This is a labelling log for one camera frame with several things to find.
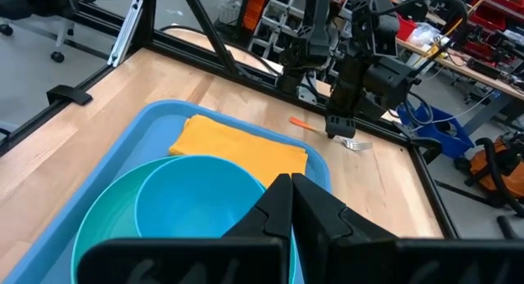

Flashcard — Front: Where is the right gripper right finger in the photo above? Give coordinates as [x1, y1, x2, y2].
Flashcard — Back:
[291, 172, 524, 284]

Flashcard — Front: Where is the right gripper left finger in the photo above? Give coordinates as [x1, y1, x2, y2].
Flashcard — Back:
[76, 173, 294, 284]

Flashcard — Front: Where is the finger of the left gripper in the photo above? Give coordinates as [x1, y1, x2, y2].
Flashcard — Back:
[324, 110, 358, 140]

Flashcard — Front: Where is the fork with orange handle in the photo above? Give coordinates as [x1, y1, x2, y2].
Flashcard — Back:
[288, 115, 375, 152]

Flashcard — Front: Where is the blue plastic bowl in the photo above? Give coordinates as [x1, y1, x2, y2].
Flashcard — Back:
[133, 154, 268, 241]

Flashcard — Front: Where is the yellow-orange cloth napkin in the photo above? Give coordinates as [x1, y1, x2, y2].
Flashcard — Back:
[168, 113, 309, 190]

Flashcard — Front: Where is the teal plastic plate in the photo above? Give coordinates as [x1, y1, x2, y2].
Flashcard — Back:
[70, 154, 299, 284]

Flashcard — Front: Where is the blue plastic tray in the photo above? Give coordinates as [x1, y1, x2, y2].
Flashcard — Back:
[2, 98, 332, 284]

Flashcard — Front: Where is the blue storage bin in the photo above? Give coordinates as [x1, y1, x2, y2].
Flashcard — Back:
[395, 102, 477, 160]

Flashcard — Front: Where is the wooden workbench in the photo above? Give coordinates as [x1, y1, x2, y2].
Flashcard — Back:
[394, 11, 524, 101]

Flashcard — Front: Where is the grey parts rack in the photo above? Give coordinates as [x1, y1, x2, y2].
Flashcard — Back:
[240, 0, 309, 61]

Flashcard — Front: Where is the red storage bin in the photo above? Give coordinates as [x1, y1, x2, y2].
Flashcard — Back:
[465, 0, 524, 32]

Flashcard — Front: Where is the orange vacuum cleaner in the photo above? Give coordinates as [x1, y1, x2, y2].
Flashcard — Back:
[453, 129, 524, 219]

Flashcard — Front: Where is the silver aluminium bar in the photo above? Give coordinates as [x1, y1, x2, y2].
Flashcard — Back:
[106, 0, 145, 69]

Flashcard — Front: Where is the black office chair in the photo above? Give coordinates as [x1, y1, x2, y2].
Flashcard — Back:
[0, 0, 120, 65]

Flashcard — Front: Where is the black aluminium table frame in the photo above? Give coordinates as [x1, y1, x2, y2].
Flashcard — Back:
[0, 0, 460, 241]

